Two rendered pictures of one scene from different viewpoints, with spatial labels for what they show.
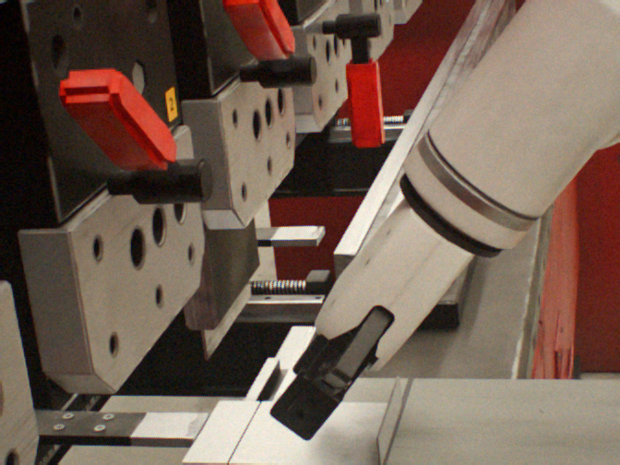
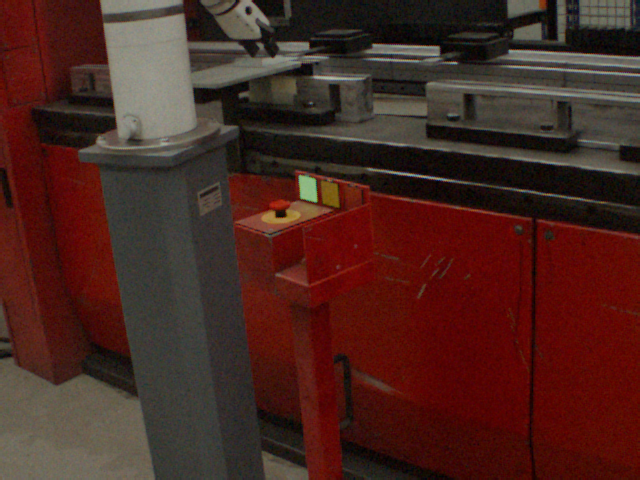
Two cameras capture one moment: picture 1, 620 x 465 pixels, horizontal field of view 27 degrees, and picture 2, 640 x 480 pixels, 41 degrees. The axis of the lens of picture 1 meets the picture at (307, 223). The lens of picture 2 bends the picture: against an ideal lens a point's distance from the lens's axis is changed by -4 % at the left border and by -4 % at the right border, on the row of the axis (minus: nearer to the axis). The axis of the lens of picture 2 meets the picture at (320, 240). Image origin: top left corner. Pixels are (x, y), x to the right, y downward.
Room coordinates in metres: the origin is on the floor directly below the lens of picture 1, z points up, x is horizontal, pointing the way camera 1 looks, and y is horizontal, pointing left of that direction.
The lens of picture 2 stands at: (1.72, -1.73, 1.28)
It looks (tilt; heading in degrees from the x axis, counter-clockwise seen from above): 20 degrees down; 116
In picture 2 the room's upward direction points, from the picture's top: 5 degrees counter-clockwise
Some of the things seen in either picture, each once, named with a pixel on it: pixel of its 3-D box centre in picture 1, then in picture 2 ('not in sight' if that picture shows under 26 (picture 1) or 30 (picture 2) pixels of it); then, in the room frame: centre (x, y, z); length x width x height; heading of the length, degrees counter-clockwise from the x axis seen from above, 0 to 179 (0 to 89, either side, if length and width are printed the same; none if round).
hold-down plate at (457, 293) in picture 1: (448, 261); (499, 134); (1.33, -0.15, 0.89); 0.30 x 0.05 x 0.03; 165
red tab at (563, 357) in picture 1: (564, 351); not in sight; (1.71, -0.36, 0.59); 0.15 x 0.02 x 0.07; 165
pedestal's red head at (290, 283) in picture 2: not in sight; (303, 236); (1.02, -0.40, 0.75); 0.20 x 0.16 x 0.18; 157
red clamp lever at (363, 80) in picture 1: (355, 81); not in sight; (0.89, -0.04, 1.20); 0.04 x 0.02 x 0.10; 75
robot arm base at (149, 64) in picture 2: not in sight; (151, 78); (0.93, -0.67, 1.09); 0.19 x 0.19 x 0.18
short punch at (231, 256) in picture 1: (220, 257); (271, 5); (0.76, 0.06, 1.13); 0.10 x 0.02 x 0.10; 165
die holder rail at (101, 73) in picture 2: not in sight; (131, 84); (0.22, 0.20, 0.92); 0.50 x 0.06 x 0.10; 165
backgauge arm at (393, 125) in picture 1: (252, 154); not in sight; (2.16, 0.08, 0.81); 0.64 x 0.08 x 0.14; 75
